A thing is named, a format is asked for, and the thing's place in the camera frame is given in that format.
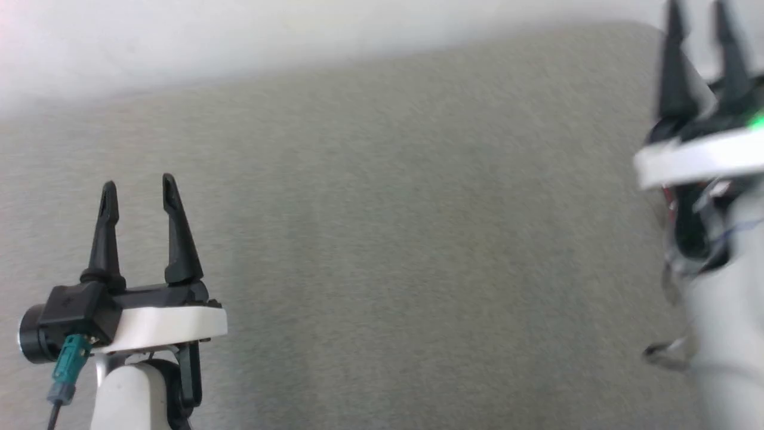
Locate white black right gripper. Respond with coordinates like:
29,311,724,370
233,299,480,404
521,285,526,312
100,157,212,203
632,0,764,193

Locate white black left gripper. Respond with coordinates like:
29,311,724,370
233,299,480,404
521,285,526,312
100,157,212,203
80,173,229,354

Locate grey fabric sofa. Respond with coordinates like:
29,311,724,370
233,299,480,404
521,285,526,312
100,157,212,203
0,21,764,430

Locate left camera cable teal plug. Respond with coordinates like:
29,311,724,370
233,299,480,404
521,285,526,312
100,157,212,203
45,333,94,430

